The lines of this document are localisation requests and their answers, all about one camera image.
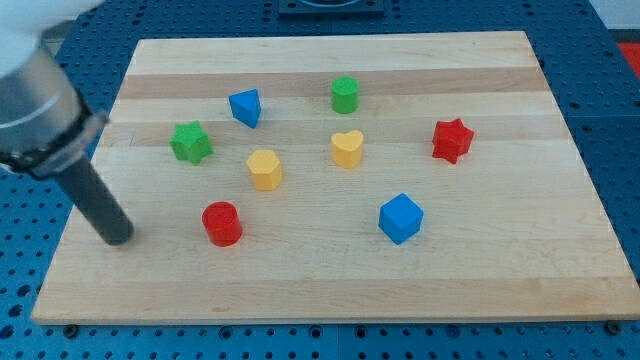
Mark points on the green cylinder block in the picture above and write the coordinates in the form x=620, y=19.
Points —
x=345, y=94

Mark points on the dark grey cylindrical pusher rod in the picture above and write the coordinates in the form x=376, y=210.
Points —
x=85, y=188

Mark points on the yellow heart block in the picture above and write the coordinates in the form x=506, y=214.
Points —
x=347, y=148

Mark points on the red cylinder block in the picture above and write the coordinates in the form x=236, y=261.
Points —
x=222, y=224

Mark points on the wooden board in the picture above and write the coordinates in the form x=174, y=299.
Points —
x=514, y=231

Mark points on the blue cube block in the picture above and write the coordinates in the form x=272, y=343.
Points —
x=400, y=218

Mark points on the yellow hexagon block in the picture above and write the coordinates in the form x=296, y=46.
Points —
x=265, y=170

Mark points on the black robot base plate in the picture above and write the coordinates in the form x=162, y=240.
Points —
x=329, y=7

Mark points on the blue triangle block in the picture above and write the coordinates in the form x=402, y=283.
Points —
x=246, y=107

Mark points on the red star block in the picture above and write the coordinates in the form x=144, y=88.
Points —
x=451, y=139

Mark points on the green star block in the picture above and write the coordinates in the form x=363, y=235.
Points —
x=190, y=143

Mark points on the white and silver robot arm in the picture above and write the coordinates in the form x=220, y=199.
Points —
x=46, y=125

